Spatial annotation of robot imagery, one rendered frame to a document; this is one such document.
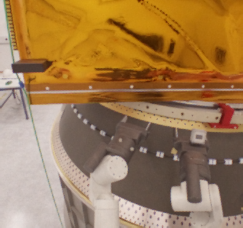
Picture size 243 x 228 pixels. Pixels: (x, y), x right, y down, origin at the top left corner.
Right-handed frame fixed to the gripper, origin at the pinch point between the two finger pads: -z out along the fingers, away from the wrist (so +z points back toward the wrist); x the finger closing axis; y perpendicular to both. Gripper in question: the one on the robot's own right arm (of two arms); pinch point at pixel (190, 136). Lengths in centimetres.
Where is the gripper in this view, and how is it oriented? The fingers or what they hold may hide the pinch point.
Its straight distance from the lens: 65.4
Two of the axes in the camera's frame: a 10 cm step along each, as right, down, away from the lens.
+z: -2.3, 5.8, -7.9
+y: 0.0, 8.1, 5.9
